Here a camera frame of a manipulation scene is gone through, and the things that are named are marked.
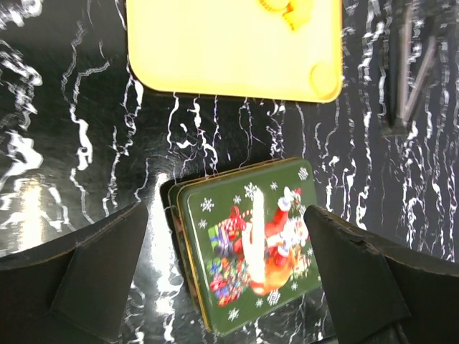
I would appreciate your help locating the green macaron near right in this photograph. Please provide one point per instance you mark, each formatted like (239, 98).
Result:
(324, 81)

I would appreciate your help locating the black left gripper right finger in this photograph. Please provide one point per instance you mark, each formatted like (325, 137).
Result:
(379, 291)

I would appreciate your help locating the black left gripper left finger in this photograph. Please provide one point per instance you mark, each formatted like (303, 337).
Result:
(73, 289)

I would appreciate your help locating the yellow flower shaped cookie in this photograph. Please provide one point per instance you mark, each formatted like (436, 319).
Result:
(296, 13)

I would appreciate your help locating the gold square cookie tin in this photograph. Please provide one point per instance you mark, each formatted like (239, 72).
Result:
(179, 222)

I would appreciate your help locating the yellow serving tray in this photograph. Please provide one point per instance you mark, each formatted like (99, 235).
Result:
(232, 48)

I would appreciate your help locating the gold tin lid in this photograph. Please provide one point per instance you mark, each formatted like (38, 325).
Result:
(251, 243)

